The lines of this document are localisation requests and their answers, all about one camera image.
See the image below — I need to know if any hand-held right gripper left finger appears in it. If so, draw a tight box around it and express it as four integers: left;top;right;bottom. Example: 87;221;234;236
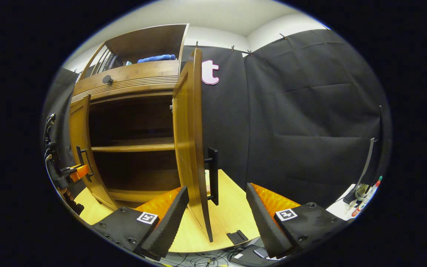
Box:
92;186;190;262

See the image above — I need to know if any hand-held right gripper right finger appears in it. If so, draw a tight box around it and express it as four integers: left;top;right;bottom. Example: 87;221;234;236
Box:
246;182;348;260

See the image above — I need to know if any black door handle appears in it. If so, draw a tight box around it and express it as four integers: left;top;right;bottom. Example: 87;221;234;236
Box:
76;146;95;182
204;148;219;206

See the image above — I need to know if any wooden shoe cabinet door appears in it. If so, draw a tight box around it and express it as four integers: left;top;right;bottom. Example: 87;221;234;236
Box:
172;48;214;243
69;95;118;211

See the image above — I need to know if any wooden double-door shoe cabinet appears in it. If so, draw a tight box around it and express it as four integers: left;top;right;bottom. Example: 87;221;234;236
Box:
71;23;190;208

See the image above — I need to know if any wooden inner cabinet shelf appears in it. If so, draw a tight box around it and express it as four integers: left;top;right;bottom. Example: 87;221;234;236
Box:
91;137;176;153

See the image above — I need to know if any wooden cabinet drawer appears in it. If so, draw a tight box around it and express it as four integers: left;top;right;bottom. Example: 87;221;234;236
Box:
71;60;181;103

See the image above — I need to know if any black floor device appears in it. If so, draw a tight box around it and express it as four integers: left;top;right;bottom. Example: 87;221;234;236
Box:
230;244;273;267

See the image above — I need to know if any white marker pen red cap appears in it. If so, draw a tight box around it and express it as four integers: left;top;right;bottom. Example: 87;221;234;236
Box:
351;176;383;217

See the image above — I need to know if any black backdrop cloth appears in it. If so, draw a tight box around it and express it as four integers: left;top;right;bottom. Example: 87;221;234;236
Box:
43;29;392;208

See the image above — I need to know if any blue folded towel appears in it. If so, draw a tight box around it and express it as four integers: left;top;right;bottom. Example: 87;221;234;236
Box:
137;55;177;64

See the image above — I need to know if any small black plastic bracket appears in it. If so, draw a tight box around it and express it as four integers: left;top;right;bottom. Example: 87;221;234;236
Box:
226;230;248;245

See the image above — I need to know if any tangle of floor cables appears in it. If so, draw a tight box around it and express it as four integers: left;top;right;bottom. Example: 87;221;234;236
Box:
169;251;236;267

